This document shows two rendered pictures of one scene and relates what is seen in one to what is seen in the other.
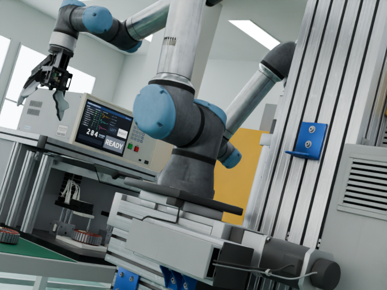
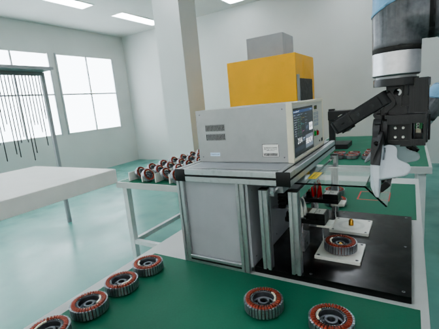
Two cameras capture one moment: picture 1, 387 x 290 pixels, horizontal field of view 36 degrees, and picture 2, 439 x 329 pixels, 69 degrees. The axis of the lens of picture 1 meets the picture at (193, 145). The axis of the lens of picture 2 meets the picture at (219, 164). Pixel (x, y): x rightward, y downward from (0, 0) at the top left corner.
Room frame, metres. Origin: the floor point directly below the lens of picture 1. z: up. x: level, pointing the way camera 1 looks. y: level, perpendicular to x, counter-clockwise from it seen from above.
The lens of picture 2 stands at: (1.26, 0.87, 1.34)
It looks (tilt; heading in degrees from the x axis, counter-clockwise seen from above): 11 degrees down; 350
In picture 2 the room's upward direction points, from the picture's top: 5 degrees counter-clockwise
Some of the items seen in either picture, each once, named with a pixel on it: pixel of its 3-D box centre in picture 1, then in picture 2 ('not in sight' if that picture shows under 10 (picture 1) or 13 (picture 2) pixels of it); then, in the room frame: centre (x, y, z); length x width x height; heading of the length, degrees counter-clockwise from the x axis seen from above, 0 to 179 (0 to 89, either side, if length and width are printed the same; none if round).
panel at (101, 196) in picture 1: (78, 198); (282, 198); (2.49, 0.40, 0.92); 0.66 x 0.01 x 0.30; 139
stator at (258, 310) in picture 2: not in sight; (263, 302); (2.05, 0.64, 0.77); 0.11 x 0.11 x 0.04
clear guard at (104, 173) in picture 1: (97, 173); (335, 183); (2.22, 0.31, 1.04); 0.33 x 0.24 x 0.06; 49
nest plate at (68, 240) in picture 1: (84, 244); (340, 250); (2.24, 0.29, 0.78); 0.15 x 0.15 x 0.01; 49
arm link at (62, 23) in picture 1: (71, 19); (398, 17); (1.76, 0.45, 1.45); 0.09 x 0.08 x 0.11; 49
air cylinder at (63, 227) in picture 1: (62, 229); (300, 239); (2.33, 0.40, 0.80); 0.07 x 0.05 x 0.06; 139
